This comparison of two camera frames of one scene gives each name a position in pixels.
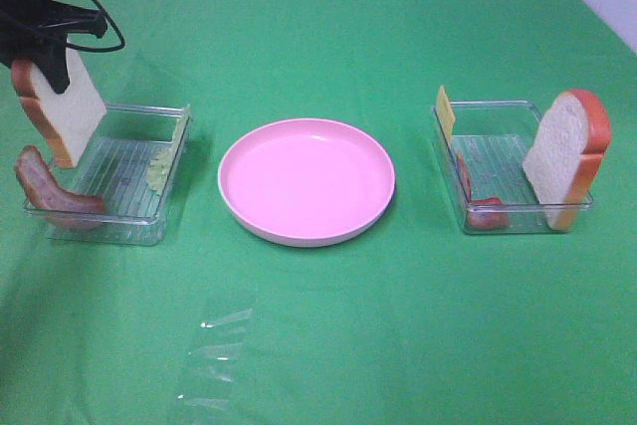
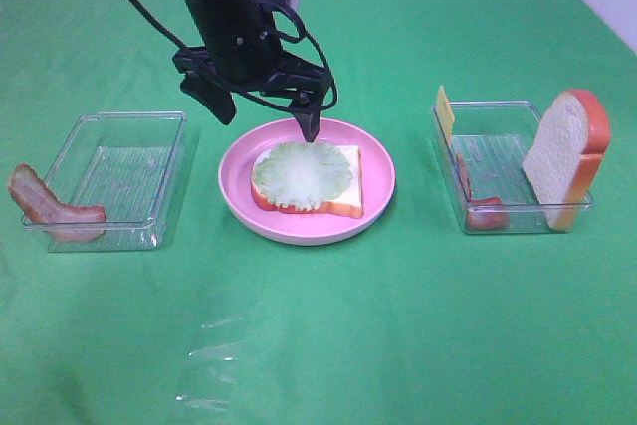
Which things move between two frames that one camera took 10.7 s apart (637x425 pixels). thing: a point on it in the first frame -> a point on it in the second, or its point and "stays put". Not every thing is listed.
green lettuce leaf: x=162 y=160 -> x=301 y=175
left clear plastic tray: x=131 y=160 stays put
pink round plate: x=307 y=182 stays put
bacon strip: x=45 y=190 -> x=40 y=205
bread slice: x=565 y=155 stays put
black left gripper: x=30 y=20 -> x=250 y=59
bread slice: x=71 y=116 -> x=348 y=202
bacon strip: x=488 y=213 stays put
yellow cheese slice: x=446 y=117 stays put
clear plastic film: x=212 y=360 stays put
